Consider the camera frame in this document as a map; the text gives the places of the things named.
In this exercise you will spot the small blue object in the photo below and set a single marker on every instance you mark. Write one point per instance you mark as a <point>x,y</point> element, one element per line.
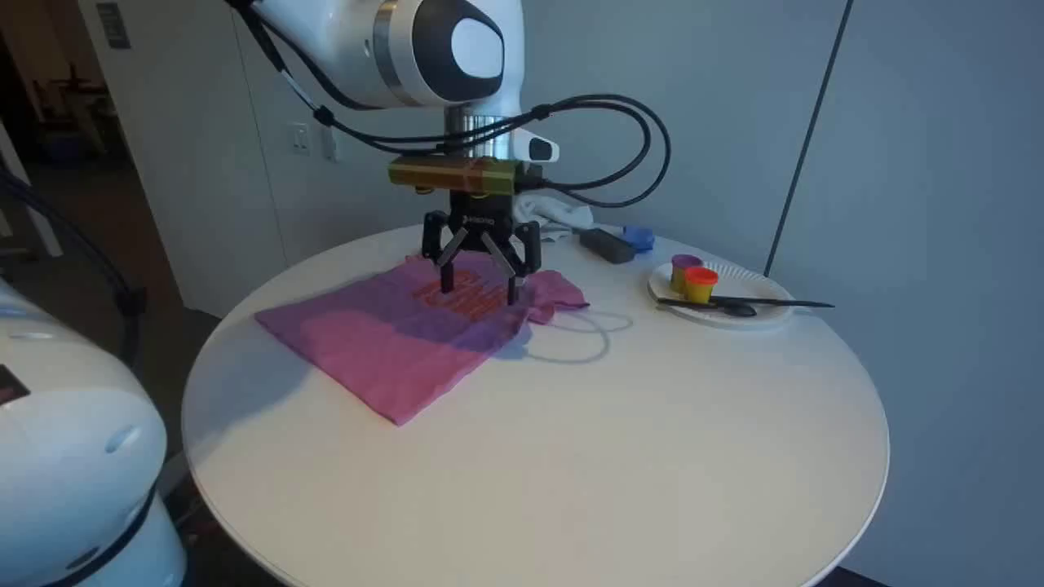
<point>638,238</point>

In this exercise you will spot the gold wrist camera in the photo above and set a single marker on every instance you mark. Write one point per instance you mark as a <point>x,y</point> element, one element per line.
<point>457,174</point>

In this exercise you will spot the white plate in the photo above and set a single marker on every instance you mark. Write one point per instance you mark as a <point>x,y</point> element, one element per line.
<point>760,313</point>

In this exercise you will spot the flat black block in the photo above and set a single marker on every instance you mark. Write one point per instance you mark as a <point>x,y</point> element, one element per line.
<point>608,245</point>

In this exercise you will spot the black paintbrush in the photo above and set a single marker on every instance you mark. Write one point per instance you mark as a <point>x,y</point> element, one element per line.
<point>770,301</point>

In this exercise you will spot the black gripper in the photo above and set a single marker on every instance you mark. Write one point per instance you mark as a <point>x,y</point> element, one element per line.
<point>479,214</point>

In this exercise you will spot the purple cup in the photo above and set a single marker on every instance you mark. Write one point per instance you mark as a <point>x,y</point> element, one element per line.
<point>687,265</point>

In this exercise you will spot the white wall outlet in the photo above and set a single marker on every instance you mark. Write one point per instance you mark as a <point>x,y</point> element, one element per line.
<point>327,143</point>
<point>297,138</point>

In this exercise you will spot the pink shirt with orange print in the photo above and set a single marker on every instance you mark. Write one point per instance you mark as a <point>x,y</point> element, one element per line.
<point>370,346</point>

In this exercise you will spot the orange cup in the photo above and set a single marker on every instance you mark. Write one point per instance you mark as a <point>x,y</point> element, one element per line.
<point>701,286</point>

